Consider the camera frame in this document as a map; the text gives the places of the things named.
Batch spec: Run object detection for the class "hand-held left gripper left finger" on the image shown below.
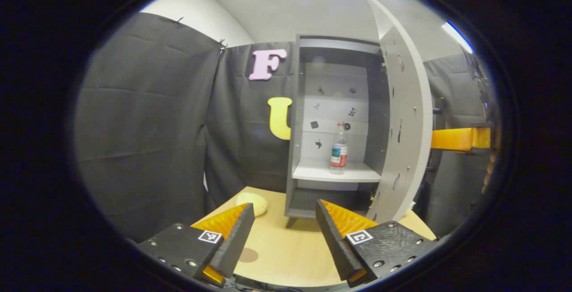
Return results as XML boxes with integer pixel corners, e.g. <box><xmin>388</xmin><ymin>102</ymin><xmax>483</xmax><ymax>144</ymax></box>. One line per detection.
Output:
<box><xmin>136</xmin><ymin>202</ymin><xmax>256</xmax><ymax>286</ymax></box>

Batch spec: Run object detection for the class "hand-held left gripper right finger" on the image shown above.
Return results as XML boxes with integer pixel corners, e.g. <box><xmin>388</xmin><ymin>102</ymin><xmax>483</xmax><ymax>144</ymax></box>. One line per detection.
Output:
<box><xmin>315</xmin><ymin>199</ymin><xmax>441</xmax><ymax>288</ymax></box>

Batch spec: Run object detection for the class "clear plastic bottle red label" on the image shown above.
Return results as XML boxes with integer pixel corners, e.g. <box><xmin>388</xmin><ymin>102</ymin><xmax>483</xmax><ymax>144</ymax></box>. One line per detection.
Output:
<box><xmin>329</xmin><ymin>123</ymin><xmax>349</xmax><ymax>175</ymax></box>

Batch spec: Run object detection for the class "dark grey cabinet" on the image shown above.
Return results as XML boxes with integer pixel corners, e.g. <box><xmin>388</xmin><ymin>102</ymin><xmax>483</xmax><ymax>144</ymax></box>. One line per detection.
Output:
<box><xmin>285</xmin><ymin>34</ymin><xmax>390</xmax><ymax>229</ymax></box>

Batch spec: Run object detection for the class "pale yellow round bread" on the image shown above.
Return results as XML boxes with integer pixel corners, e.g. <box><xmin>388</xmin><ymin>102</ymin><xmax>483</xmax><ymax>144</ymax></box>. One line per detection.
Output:
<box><xmin>236</xmin><ymin>192</ymin><xmax>269</xmax><ymax>217</ymax></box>

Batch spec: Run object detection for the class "ceiling light panel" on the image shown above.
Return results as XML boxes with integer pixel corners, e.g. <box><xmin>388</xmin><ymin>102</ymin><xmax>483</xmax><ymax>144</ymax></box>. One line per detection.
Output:
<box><xmin>442</xmin><ymin>21</ymin><xmax>474</xmax><ymax>54</ymax></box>

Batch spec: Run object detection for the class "black backdrop cloth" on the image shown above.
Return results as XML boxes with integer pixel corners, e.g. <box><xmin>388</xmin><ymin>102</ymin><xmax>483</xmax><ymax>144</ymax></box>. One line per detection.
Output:
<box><xmin>74</xmin><ymin>13</ymin><xmax>496</xmax><ymax>241</ymax></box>

